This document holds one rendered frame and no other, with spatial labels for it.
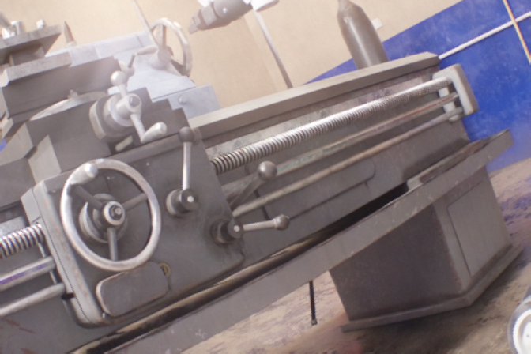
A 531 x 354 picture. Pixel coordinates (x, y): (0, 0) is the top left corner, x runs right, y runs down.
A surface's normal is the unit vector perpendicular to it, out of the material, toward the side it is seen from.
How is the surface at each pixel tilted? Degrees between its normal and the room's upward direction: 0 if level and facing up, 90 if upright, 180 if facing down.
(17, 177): 90
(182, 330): 90
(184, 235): 90
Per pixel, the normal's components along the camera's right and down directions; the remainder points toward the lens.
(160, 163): 0.62, -0.29
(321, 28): -0.68, 0.26
